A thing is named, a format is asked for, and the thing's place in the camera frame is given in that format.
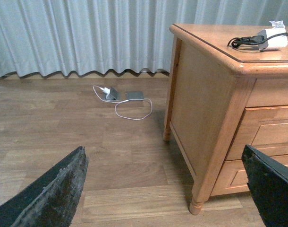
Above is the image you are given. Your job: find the closed grey floor socket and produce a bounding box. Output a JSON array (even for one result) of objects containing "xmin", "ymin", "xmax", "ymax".
[{"xmin": 126, "ymin": 91, "xmax": 144, "ymax": 100}]

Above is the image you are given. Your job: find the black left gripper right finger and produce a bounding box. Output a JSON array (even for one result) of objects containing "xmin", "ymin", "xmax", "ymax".
[{"xmin": 242, "ymin": 145, "xmax": 288, "ymax": 227}]

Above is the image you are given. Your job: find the open grey floor socket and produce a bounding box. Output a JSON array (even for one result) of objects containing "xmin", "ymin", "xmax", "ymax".
[{"xmin": 102, "ymin": 87, "xmax": 120, "ymax": 102}]

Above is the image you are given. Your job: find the white floor charger plug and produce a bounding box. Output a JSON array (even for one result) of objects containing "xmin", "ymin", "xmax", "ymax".
[{"xmin": 99, "ymin": 87, "xmax": 110, "ymax": 94}]

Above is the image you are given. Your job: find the light wooden nightstand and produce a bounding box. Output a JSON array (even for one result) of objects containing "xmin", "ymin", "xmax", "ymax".
[{"xmin": 163, "ymin": 24, "xmax": 288, "ymax": 215}]

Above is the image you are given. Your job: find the nightstand drawer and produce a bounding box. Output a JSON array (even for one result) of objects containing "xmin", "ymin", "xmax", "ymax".
[
  {"xmin": 226, "ymin": 106, "xmax": 288, "ymax": 161},
  {"xmin": 210, "ymin": 155, "xmax": 288, "ymax": 197}
]

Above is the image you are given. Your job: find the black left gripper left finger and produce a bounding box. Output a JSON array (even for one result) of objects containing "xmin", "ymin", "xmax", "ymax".
[{"xmin": 0, "ymin": 147, "xmax": 89, "ymax": 227}]

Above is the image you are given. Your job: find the white pleated curtain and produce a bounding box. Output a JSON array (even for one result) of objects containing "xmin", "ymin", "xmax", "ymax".
[{"xmin": 0, "ymin": 0, "xmax": 288, "ymax": 77}]

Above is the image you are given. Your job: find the white charger adapter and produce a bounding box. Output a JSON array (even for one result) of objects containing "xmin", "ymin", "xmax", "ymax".
[{"xmin": 257, "ymin": 20, "xmax": 288, "ymax": 51}]

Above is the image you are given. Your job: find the black charger cable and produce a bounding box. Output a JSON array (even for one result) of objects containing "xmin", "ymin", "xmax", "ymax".
[{"xmin": 227, "ymin": 32, "xmax": 288, "ymax": 49}]

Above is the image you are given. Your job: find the white floor cable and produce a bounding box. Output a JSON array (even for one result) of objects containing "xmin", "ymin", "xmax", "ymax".
[{"xmin": 93, "ymin": 85, "xmax": 153, "ymax": 121}]

